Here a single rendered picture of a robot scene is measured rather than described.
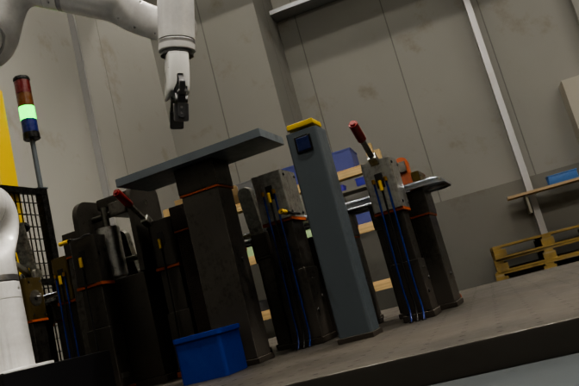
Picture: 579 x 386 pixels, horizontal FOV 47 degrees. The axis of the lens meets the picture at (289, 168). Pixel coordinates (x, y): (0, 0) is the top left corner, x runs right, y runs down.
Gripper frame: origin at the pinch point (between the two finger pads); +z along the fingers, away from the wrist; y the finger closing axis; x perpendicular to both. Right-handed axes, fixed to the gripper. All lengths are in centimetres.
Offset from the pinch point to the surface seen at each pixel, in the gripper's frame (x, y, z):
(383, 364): 17, 68, 44
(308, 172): 24.1, 18.1, 14.2
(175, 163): -1.4, 3.2, 10.0
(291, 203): 26.2, -2.3, 19.2
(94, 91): -23, -555, -139
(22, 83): -50, -161, -48
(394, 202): 45, 14, 21
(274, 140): 19.5, 9.3, 6.1
